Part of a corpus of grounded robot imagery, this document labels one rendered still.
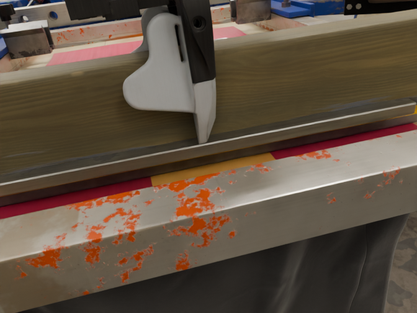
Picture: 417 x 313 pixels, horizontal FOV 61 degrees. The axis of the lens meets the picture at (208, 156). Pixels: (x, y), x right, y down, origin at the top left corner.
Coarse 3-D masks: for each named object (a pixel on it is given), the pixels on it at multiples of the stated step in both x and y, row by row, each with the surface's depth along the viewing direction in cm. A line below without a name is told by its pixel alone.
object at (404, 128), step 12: (216, 36) 75; (228, 36) 74; (372, 132) 32; (384, 132) 32; (396, 132) 32; (312, 144) 31; (324, 144) 31; (336, 144) 31; (276, 156) 30; (288, 156) 30
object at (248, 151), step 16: (352, 128) 31; (368, 128) 32; (384, 128) 32; (272, 144) 30; (288, 144) 31; (304, 144) 31; (192, 160) 29; (208, 160) 30; (224, 160) 30; (112, 176) 28; (128, 176) 29; (144, 176) 29; (32, 192) 28; (48, 192) 28; (64, 192) 28
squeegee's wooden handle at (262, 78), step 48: (240, 48) 25; (288, 48) 25; (336, 48) 26; (384, 48) 27; (0, 96) 23; (48, 96) 23; (96, 96) 24; (240, 96) 26; (288, 96) 27; (336, 96) 28; (384, 96) 29; (0, 144) 24; (48, 144) 25; (96, 144) 26; (144, 144) 26
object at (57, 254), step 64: (0, 64) 59; (128, 192) 21; (192, 192) 20; (256, 192) 20; (320, 192) 20; (384, 192) 21; (0, 256) 17; (64, 256) 18; (128, 256) 19; (192, 256) 20
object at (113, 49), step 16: (96, 48) 77; (112, 48) 75; (128, 48) 74; (48, 64) 69; (80, 192) 29; (96, 192) 28; (112, 192) 28; (0, 208) 28; (16, 208) 28; (32, 208) 27; (48, 208) 27
